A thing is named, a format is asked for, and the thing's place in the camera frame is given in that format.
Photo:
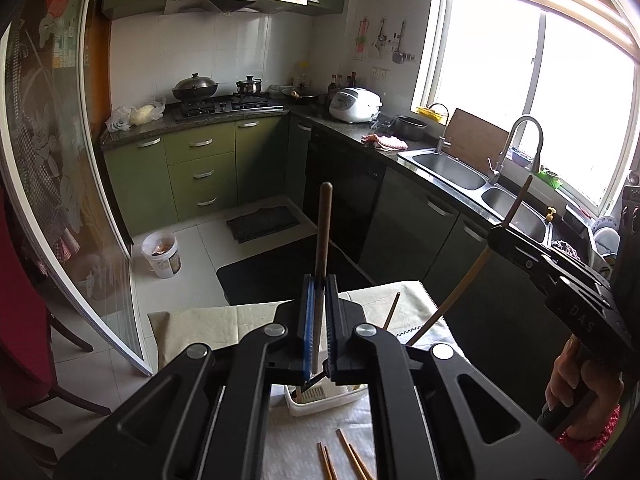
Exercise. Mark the patterned tablecloth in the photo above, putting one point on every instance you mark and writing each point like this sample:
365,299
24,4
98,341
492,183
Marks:
224,396

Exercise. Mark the black wok with lid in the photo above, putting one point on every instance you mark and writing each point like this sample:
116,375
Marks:
195,88

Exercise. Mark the wooden cutting board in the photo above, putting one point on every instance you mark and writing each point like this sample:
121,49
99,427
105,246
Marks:
474,141

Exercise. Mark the white trash bucket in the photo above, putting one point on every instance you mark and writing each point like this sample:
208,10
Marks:
161,250

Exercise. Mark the steel double sink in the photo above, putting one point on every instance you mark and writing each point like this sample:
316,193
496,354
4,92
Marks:
473,185

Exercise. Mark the sliding glass door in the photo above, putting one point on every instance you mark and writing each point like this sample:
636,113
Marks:
48,164

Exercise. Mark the red chair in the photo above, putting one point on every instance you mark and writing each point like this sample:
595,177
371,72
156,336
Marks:
28,374

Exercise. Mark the light bamboo chopstick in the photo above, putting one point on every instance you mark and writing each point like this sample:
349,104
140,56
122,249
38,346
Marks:
361,463
355,466
470,276

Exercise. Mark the reddish brown chopstick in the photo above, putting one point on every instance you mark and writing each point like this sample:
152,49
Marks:
324,461
323,239

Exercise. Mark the dark brown chopstick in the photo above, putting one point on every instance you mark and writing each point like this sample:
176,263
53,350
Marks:
392,310

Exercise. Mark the pink dish cloth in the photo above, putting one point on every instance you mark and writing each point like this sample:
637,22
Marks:
384,143

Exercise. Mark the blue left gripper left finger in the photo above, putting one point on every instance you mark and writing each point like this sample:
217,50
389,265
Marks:
306,324

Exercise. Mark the gas stove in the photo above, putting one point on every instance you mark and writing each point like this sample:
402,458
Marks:
224,105

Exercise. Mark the steel kitchen faucet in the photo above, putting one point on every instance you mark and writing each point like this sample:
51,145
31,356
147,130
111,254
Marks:
513,140

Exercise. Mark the white plastic utensil holder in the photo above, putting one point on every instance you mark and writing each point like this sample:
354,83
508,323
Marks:
321,397

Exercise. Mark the small black pot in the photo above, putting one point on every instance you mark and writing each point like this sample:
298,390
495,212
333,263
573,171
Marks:
249,86

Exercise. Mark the plastic bag with food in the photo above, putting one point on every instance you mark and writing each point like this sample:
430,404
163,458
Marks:
125,117

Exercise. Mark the dish rack with dishes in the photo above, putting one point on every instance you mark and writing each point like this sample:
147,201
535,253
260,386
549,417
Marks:
606,238

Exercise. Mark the white rice cooker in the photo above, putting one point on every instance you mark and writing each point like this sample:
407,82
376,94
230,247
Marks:
355,105

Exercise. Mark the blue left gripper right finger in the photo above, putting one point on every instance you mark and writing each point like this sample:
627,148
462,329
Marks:
337,333

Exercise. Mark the dark floor mat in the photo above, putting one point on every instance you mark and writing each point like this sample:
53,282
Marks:
262,222

